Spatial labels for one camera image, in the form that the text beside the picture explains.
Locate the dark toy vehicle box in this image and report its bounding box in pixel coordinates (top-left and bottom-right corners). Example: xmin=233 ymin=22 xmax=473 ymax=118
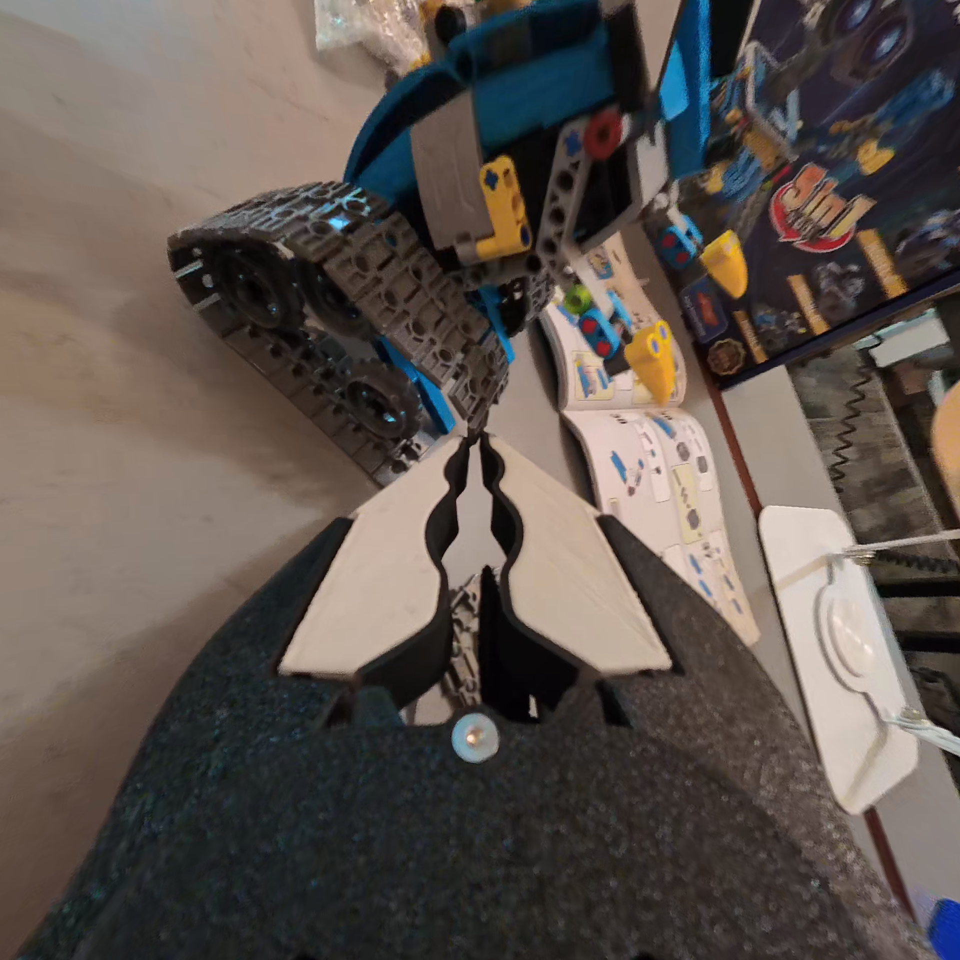
xmin=660 ymin=0 xmax=960 ymax=391

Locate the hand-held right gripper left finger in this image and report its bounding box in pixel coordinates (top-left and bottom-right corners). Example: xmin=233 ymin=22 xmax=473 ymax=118
xmin=277 ymin=433 xmax=481 ymax=706

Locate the blue toy vehicle with wheels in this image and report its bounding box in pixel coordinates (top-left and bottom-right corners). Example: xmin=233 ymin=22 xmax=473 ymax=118
xmin=217 ymin=0 xmax=751 ymax=438

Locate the pile of grey links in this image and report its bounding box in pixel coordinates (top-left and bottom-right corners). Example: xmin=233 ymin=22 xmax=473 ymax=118
xmin=442 ymin=573 xmax=486 ymax=710

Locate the grey desk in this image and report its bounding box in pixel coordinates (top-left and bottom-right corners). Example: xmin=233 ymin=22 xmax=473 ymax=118
xmin=0 ymin=0 xmax=960 ymax=954

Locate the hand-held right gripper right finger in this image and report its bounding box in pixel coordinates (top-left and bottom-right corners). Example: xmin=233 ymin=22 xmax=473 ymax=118
xmin=477 ymin=433 xmax=674 ymax=723

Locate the blue storage bin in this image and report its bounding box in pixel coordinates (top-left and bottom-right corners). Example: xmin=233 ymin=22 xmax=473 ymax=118
xmin=926 ymin=896 xmax=960 ymax=960

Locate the white laptop stand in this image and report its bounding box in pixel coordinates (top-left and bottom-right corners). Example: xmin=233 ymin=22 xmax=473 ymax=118
xmin=757 ymin=506 xmax=960 ymax=817

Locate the open instruction booklet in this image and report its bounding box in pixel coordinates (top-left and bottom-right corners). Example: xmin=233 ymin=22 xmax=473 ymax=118
xmin=536 ymin=232 xmax=762 ymax=648

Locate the bubble wrap bag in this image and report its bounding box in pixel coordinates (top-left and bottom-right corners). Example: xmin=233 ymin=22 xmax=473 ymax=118
xmin=313 ymin=0 xmax=436 ymax=70

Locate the grey toy track chain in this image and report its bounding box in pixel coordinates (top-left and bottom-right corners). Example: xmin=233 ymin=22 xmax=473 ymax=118
xmin=166 ymin=182 xmax=520 ymax=487

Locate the black coiled cable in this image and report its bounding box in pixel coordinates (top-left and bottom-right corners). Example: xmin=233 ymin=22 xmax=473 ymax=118
xmin=821 ymin=367 xmax=960 ymax=579

